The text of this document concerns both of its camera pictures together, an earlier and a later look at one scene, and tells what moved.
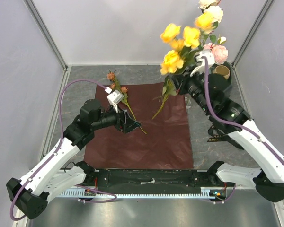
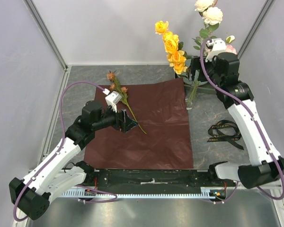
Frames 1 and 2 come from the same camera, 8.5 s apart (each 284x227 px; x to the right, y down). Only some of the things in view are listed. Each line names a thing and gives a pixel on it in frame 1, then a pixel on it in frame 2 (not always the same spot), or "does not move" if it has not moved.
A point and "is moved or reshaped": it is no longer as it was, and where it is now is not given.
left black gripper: x=125 y=123 does not move
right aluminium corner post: x=252 y=33 does not move
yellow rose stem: x=184 y=47 is moved or reshaped
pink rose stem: x=220 y=52 is moved or reshaped
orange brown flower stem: x=115 y=85 does not move
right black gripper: x=181 y=81 → x=196 y=62
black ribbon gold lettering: x=223 y=137 does not move
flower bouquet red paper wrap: x=162 y=141 does not move
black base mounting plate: x=204 y=178 does not move
